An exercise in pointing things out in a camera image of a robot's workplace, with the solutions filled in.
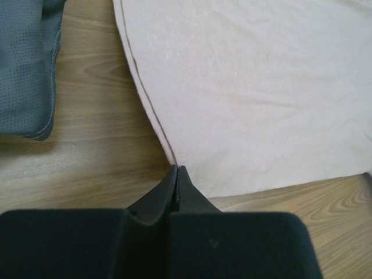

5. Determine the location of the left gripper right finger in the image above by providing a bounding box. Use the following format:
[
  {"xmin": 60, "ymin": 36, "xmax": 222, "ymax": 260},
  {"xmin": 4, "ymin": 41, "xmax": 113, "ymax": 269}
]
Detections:
[{"xmin": 170, "ymin": 167, "xmax": 323, "ymax": 278}]

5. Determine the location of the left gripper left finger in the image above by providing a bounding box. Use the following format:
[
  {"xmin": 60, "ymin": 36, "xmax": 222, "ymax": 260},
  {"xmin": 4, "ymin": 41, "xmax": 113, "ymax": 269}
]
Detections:
[{"xmin": 1, "ymin": 167, "xmax": 177, "ymax": 278}]

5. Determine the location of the beige t shirt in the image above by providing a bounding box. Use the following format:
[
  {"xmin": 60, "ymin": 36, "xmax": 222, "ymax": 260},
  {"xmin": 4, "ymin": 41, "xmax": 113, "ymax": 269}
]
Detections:
[{"xmin": 113, "ymin": 1, "xmax": 371, "ymax": 198}]

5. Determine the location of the grey t shirt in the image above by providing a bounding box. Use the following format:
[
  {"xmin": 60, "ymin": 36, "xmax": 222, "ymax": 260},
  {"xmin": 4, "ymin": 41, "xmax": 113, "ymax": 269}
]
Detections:
[{"xmin": 1, "ymin": 1, "xmax": 65, "ymax": 141}]

